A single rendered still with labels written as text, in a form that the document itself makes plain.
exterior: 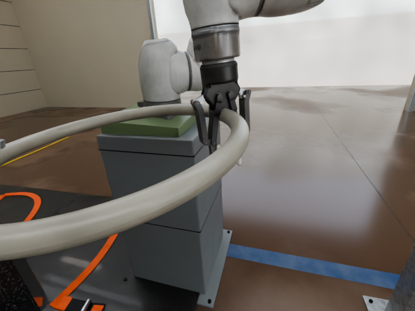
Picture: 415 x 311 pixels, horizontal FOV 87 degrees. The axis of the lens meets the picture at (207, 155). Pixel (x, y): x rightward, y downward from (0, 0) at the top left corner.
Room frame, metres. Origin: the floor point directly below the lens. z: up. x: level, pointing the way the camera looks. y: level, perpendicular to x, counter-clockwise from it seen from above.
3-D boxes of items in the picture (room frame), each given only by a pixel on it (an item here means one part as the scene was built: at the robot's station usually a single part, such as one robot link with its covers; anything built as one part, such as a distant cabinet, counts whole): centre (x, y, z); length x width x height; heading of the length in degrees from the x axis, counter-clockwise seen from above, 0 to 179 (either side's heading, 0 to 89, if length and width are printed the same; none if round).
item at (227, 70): (0.47, -0.03, 0.99); 0.08 x 0.07 x 0.09; 113
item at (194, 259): (0.94, 0.18, 0.40); 0.50 x 0.50 x 0.80; 73
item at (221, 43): (0.47, -0.03, 1.07); 0.09 x 0.09 x 0.06
